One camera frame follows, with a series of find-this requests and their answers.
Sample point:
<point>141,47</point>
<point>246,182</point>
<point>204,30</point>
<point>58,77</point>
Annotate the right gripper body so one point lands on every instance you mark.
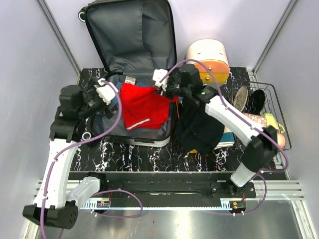
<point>176,88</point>

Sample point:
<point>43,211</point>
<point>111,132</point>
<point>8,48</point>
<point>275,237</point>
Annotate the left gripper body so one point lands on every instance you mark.
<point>94,104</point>

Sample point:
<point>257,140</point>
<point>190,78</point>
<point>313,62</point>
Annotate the blue cloth garment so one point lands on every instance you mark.
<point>119,85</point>

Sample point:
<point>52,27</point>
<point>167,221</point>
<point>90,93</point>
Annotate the red cloth garment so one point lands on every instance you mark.
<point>142,107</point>

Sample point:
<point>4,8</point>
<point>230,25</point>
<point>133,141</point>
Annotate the dark navy garment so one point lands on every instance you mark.
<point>196,130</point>

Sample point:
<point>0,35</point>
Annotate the white black space suitcase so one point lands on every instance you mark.
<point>132,39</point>

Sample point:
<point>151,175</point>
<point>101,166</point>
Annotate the teal cream cartoon towel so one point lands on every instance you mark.
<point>227,139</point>

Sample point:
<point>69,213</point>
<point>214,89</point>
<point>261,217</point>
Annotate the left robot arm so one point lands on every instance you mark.
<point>53,206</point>

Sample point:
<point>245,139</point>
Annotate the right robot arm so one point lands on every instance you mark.
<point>260,142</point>

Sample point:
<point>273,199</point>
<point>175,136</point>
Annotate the white orange drawer cabinet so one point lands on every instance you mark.
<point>212,54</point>

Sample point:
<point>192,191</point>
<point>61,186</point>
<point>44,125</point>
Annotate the black marble mat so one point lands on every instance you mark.
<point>103,155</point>

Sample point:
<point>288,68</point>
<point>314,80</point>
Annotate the speckled brown plate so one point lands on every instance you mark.
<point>240,99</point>

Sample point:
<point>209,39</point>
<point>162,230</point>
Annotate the pink patterned mug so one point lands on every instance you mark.
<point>258,119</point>

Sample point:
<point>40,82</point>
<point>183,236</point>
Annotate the yellow green mug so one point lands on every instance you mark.
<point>271,121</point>

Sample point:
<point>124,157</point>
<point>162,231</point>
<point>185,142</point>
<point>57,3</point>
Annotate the plain pink mug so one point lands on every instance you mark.
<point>281,141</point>

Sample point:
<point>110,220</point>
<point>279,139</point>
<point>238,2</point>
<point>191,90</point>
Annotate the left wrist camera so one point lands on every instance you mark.
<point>105,90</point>

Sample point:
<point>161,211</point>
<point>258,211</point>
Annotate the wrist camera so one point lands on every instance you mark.
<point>160,77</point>
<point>105,90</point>

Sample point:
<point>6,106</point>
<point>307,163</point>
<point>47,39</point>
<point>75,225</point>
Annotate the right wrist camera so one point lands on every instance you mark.
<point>160,77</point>

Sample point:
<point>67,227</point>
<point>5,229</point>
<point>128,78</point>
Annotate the black wire dish rack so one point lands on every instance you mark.
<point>271,104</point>

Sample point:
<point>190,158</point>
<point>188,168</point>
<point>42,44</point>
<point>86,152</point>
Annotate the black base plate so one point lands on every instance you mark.
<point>168,191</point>

